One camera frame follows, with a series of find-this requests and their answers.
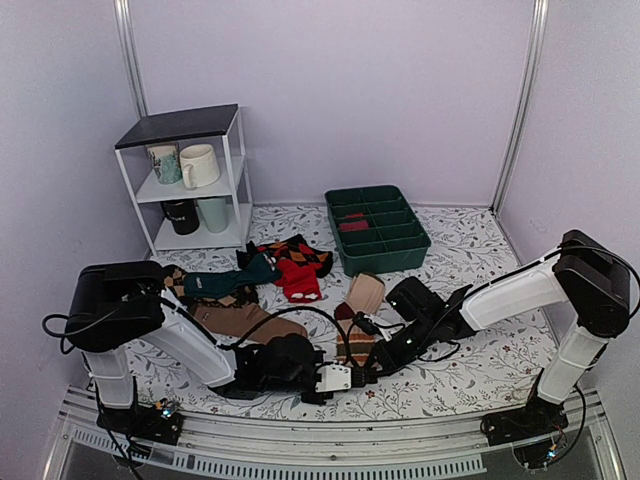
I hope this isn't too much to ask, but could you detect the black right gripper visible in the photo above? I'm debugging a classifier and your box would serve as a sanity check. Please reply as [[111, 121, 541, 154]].
[[362, 316, 437, 380]]

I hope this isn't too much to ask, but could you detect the beige striped sock pair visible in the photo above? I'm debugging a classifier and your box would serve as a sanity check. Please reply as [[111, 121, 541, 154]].
[[334, 273, 386, 364]]

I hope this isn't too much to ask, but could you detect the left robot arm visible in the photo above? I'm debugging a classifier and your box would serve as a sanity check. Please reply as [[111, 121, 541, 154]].
[[63, 261, 372, 434]]

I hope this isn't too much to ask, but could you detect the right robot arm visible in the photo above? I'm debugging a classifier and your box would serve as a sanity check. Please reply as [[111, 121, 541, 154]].
[[371, 230, 639, 436]]

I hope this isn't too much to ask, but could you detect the red santa sock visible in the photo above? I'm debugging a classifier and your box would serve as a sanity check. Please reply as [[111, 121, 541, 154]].
[[275, 258, 321, 303]]

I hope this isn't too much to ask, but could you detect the green divided organizer tray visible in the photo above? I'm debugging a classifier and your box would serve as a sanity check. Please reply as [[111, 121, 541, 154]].
[[324, 185, 431, 277]]

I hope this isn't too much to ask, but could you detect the red rolled sock in tray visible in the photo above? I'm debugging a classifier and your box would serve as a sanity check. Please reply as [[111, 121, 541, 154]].
[[338, 212, 370, 232]]

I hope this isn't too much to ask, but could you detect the brown tan sock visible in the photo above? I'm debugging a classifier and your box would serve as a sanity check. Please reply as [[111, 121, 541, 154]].
[[191, 303, 308, 344]]

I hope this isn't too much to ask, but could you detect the black orange argyle sock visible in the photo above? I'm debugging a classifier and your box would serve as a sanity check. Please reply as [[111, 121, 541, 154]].
[[236, 234, 334, 278]]

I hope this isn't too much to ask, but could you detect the dark green sock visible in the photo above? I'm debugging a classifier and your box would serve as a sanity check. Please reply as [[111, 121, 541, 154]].
[[183, 254, 282, 299]]

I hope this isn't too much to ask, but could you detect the brown argyle sock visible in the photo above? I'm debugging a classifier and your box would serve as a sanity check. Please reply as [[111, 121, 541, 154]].
[[162, 265, 259, 313]]

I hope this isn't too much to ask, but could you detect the pale green mug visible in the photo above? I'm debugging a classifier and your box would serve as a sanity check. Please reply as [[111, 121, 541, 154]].
[[197, 197, 229, 233]]

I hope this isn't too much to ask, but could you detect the black mug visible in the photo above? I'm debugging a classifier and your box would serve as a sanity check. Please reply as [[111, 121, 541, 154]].
[[161, 199, 200, 236]]

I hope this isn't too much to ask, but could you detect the cream white mug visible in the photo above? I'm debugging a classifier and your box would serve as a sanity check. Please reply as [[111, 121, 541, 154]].
[[179, 144, 220, 190]]

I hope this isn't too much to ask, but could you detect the white shelf unit black top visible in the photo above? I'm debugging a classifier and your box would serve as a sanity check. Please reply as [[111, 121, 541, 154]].
[[114, 104, 253, 255]]

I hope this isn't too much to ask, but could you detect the teal patterned mug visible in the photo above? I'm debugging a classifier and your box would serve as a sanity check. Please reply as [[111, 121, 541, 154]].
[[146, 143, 182, 185]]

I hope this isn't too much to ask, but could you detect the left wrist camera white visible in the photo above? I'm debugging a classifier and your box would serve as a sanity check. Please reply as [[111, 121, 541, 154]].
[[315, 363, 352, 393]]

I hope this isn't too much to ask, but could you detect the aluminium front rail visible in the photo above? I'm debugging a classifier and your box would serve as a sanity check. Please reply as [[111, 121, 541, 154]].
[[42, 387, 629, 479]]

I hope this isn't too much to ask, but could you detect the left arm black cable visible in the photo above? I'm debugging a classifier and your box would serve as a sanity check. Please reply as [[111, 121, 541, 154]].
[[41, 304, 354, 371]]

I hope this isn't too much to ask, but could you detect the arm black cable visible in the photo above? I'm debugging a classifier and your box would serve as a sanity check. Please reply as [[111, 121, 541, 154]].
[[41, 304, 354, 371], [414, 242, 640, 364]]

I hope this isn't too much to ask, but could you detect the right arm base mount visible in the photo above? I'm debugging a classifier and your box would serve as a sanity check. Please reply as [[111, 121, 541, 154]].
[[480, 398, 569, 446]]

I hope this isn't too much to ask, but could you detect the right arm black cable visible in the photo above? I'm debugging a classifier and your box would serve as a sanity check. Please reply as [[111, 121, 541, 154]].
[[414, 242, 640, 364]]

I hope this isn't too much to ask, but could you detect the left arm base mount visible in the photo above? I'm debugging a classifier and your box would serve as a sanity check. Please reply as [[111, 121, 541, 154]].
[[96, 403, 184, 446]]

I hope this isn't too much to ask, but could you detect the right aluminium corner post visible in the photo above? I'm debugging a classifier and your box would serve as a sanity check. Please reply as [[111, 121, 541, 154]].
[[490, 0, 550, 216]]

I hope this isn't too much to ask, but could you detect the aluminium corner post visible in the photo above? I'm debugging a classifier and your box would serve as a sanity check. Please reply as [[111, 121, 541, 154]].
[[113, 0, 148, 118], [490, 0, 550, 216]]

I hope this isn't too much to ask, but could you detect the left aluminium corner post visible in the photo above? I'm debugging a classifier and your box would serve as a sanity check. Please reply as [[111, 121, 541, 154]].
[[113, 0, 148, 118]]

